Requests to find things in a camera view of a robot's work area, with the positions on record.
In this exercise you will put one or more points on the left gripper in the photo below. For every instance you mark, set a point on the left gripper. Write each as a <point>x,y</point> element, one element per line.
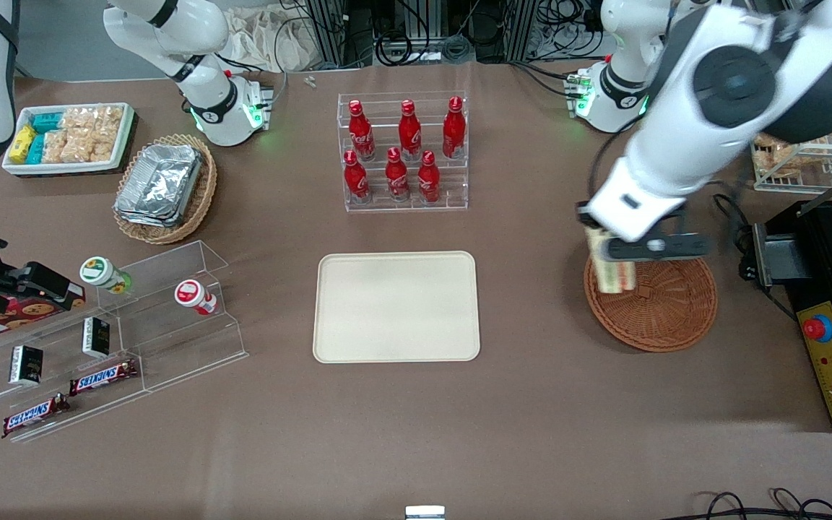
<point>581,217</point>

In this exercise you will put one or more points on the triangle sandwich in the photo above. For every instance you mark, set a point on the triangle sandwich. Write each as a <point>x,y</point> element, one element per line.
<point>607,271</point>

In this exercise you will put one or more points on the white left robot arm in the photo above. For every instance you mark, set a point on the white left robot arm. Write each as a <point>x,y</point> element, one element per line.
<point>683,144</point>

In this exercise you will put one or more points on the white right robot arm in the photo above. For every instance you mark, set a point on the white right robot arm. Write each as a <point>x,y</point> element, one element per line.
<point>199,29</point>

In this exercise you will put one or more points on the round brown wicker basket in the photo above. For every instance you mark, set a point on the round brown wicker basket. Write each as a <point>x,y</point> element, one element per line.
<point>661,310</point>

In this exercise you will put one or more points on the white rectangular snack tray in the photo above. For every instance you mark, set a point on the white rectangular snack tray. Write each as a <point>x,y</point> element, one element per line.
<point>62,168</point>

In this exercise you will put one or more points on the oval tan wicker basket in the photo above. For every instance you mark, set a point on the oval tan wicker basket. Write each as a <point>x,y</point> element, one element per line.
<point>203,195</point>

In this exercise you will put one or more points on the beige plastic tray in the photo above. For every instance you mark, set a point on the beige plastic tray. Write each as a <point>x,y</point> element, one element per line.
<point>394,307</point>

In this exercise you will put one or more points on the red cookie box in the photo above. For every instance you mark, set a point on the red cookie box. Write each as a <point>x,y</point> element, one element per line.
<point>19,314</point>

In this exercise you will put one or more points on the green lid drink bottle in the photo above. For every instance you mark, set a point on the green lid drink bottle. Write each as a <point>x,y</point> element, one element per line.
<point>98,271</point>

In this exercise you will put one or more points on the small black box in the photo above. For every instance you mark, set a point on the small black box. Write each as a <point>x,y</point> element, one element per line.
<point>26,365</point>
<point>96,337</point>

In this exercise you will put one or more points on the Snickers chocolate bar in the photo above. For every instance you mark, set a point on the Snickers chocolate bar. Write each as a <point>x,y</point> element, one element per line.
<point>102,378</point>
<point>35,415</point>

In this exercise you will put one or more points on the yellow snack packet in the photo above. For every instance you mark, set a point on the yellow snack packet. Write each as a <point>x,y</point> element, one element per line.
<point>22,144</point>

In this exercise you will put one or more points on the teal snack packet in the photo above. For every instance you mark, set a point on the teal snack packet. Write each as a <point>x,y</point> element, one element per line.
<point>36,149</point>
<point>48,122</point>

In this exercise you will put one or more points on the clear bag of rice crackers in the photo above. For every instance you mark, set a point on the clear bag of rice crackers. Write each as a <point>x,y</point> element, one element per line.
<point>109,121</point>
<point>84,146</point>
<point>55,146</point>
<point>78,119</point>

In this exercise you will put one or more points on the clear acrylic step shelf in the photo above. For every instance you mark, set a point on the clear acrylic step shelf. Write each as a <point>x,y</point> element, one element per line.
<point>170,339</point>

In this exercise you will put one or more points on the red lid drink bottle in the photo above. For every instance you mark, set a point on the red lid drink bottle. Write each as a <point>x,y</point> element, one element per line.
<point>191,294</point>

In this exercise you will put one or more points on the stack of foil trays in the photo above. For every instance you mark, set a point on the stack of foil trays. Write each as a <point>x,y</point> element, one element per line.
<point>159,184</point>

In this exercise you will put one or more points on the clear acrylic bottle rack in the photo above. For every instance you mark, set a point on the clear acrylic bottle rack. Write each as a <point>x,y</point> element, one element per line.
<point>452,173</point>

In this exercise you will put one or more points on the red cola bottle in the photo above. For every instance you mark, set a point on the red cola bottle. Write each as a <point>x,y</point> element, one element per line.
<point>356,180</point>
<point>453,130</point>
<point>361,133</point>
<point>428,180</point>
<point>409,133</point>
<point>397,177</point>

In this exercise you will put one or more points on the black machine housing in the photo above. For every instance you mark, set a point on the black machine housing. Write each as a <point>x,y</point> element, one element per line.
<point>820,253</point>

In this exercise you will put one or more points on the red emergency stop button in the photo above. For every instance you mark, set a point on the red emergency stop button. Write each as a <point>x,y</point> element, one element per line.
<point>817,328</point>

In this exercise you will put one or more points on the beige cloth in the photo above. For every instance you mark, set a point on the beige cloth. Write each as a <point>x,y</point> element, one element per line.
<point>264,40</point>

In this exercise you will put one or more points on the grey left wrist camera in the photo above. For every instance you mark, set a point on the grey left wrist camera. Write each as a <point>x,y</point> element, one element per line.
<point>658,248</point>

